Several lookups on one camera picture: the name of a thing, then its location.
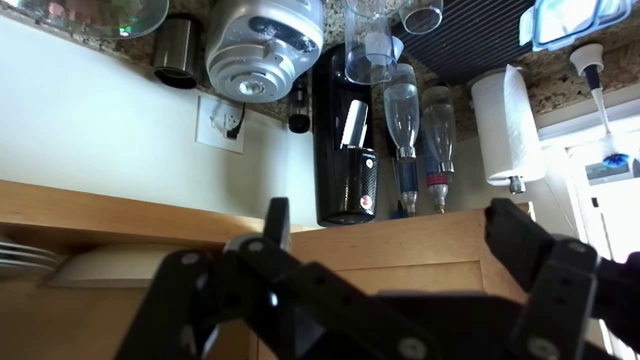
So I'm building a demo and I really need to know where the small black cylinder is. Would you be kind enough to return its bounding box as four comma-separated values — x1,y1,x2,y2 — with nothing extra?
286,69,315,135

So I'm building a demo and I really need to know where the white dish brush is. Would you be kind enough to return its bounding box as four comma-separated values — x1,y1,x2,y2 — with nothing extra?
568,41,632,169

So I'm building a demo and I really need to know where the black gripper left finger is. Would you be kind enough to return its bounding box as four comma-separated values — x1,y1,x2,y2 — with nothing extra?
113,196,438,360

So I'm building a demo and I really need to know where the wooden wall cabinet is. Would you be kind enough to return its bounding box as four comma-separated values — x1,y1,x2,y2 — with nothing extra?
0,177,270,360

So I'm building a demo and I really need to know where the plastic container with blue lid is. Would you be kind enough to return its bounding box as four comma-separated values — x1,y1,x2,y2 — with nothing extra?
516,0,640,53

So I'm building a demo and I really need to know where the clear bottle with red label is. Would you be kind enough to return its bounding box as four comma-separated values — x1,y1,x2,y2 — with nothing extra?
421,84,461,216

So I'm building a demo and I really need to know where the clear bottle with blue label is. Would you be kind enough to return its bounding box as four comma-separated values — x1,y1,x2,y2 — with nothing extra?
382,62,425,218

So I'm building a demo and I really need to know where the black ribbed drying mat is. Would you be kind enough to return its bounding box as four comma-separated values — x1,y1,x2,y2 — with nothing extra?
392,0,540,87

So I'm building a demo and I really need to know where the white wall outlet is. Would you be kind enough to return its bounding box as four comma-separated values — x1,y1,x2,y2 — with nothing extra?
194,92,249,156

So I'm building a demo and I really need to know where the stack of plates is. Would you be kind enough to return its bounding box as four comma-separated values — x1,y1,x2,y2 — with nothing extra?
0,236,66,282

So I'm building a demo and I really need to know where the clear glass fruit bowl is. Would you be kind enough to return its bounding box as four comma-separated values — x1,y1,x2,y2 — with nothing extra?
5,0,172,41

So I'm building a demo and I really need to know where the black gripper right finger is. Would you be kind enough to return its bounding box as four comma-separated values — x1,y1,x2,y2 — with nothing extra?
485,196,640,360

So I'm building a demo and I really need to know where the white ceramic bowl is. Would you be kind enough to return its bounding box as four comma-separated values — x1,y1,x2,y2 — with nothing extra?
47,242,180,290

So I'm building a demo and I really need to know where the clear drinking glass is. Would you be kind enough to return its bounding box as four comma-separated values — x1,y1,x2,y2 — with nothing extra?
396,0,449,38

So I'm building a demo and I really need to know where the dark metal cup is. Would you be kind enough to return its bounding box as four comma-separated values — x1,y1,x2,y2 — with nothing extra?
150,11,207,92

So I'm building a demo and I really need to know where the white paper towel roll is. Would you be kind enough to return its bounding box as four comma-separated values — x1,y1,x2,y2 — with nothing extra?
469,62,548,196

